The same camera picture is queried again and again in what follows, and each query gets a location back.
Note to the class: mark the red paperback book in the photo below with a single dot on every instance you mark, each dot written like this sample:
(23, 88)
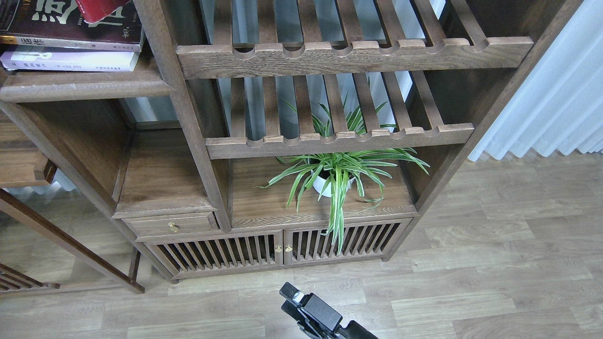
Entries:
(95, 10)

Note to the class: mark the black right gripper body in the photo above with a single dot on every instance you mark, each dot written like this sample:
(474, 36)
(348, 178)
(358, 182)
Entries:
(354, 330)

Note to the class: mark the pale lavender paperback book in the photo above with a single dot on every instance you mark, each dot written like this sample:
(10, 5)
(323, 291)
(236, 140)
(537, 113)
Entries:
(22, 57)

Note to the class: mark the dark wooden bookshelf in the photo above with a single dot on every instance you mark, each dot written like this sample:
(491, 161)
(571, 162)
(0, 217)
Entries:
(223, 87)

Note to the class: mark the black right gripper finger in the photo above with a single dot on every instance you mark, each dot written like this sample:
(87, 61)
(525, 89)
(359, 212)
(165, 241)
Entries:
(293, 311)
(311, 306)

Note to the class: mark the spider plant green leaves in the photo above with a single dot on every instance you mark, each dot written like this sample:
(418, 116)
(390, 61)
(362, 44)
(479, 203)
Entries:
(345, 168)

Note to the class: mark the brass drawer knob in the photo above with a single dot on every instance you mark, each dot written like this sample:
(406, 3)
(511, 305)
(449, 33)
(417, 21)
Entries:
(174, 228)

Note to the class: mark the white sheer curtain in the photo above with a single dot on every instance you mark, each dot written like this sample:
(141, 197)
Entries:
(559, 106)

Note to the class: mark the white plant pot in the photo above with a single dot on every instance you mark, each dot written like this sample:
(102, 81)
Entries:
(321, 186)

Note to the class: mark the maroon book white characters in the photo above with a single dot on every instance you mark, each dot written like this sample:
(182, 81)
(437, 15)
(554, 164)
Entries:
(59, 23)

